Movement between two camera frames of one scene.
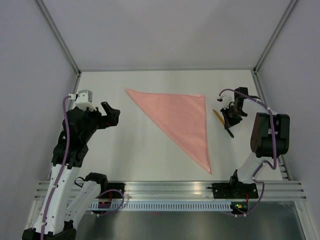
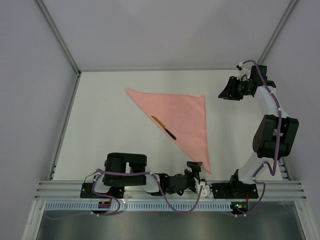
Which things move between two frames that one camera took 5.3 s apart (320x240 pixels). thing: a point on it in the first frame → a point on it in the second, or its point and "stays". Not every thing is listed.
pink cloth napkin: [183, 117] stays
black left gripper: [111, 119] → [196, 169]
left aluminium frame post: [58, 36] stays
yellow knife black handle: [222, 120] → [163, 126]
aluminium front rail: [188, 191] stays
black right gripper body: [232, 115] → [242, 87]
